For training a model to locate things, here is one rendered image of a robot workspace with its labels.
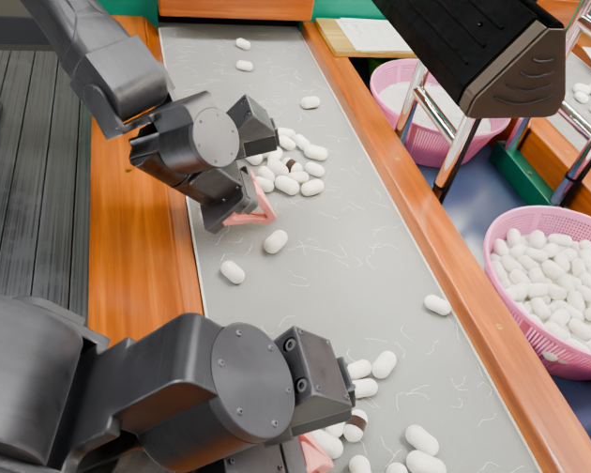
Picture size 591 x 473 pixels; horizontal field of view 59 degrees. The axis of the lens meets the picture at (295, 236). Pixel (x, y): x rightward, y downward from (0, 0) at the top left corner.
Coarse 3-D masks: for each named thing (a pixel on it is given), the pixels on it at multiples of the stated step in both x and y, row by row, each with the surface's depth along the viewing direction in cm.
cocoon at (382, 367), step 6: (384, 354) 56; (390, 354) 56; (378, 360) 55; (384, 360) 55; (390, 360) 55; (396, 360) 56; (372, 366) 55; (378, 366) 55; (384, 366) 55; (390, 366) 55; (372, 372) 55; (378, 372) 55; (384, 372) 55
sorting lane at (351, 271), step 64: (192, 64) 97; (256, 64) 100; (320, 128) 88; (320, 192) 76; (384, 192) 78; (256, 256) 66; (320, 256) 67; (384, 256) 69; (256, 320) 59; (320, 320) 60; (384, 320) 61; (448, 320) 63; (384, 384) 56; (448, 384) 57; (384, 448) 51; (448, 448) 52; (512, 448) 53
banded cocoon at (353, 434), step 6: (354, 414) 51; (360, 414) 51; (366, 420) 51; (348, 426) 50; (354, 426) 50; (348, 432) 50; (354, 432) 49; (360, 432) 50; (348, 438) 50; (354, 438) 49; (360, 438) 50
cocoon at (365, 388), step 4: (356, 380) 54; (360, 380) 54; (364, 380) 54; (368, 380) 54; (372, 380) 54; (356, 384) 53; (360, 384) 53; (364, 384) 53; (368, 384) 53; (372, 384) 53; (376, 384) 54; (356, 388) 53; (360, 388) 53; (364, 388) 53; (368, 388) 53; (372, 388) 53; (376, 388) 53; (356, 392) 53; (360, 392) 53; (364, 392) 53; (368, 392) 53; (372, 392) 53; (356, 396) 53; (360, 396) 53; (364, 396) 53
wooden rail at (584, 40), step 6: (582, 36) 129; (588, 36) 130; (576, 42) 126; (582, 42) 126; (588, 42) 127; (576, 48) 126; (582, 48) 124; (576, 54) 126; (582, 54) 124; (588, 60) 123
